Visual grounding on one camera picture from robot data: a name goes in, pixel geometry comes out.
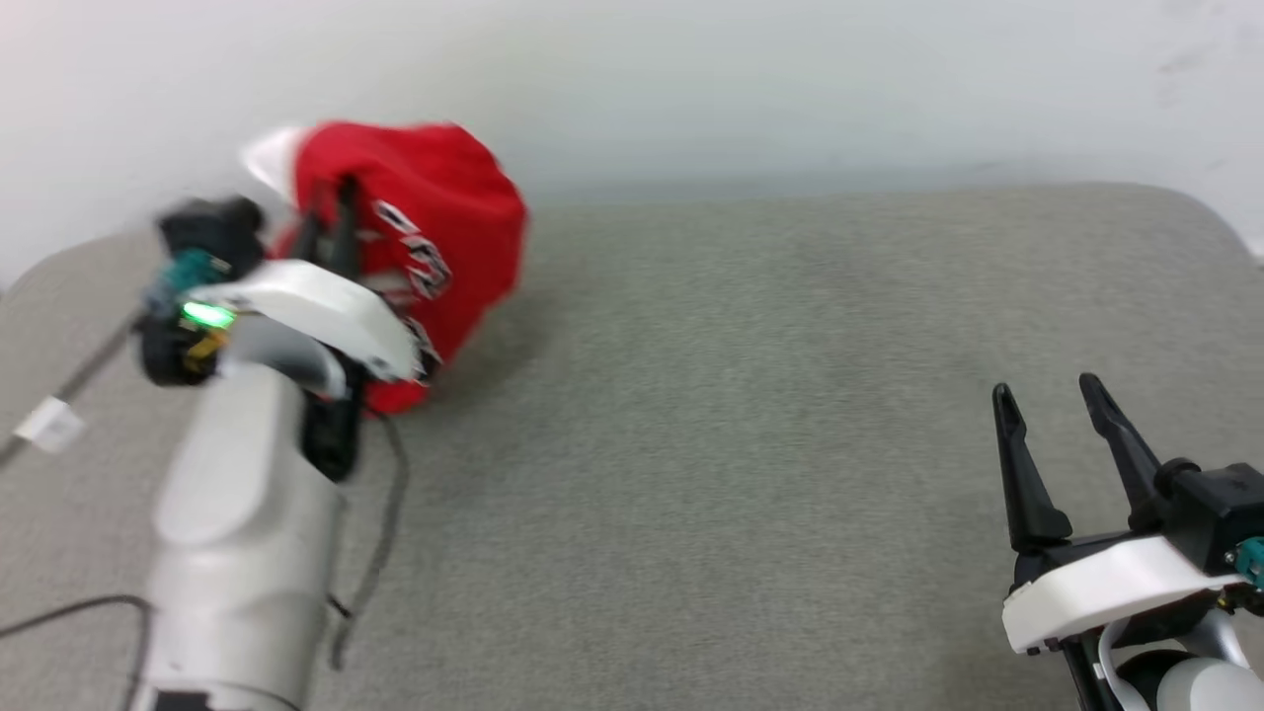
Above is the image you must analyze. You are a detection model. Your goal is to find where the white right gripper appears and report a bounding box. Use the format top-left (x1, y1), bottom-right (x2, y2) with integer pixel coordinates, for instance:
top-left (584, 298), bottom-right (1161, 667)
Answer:
top-left (991, 372), bottom-right (1247, 659)

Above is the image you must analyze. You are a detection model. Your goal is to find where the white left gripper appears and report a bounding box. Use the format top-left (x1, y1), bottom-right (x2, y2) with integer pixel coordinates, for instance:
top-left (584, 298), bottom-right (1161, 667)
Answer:
top-left (183, 175), bottom-right (428, 398)

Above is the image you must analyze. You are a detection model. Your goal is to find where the red and white garment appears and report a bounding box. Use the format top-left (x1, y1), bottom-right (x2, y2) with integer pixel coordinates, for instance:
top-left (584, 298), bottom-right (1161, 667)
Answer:
top-left (241, 119), bottom-right (529, 417)

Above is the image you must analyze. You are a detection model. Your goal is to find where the thin black cable with tag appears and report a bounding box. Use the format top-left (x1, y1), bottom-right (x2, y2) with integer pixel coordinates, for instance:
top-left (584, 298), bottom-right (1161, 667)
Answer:
top-left (0, 314), bottom-right (141, 467)

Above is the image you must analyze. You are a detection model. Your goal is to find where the white cable tag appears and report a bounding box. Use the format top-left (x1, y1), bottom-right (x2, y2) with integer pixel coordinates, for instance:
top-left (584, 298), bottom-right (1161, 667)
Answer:
top-left (14, 396), bottom-right (86, 454)

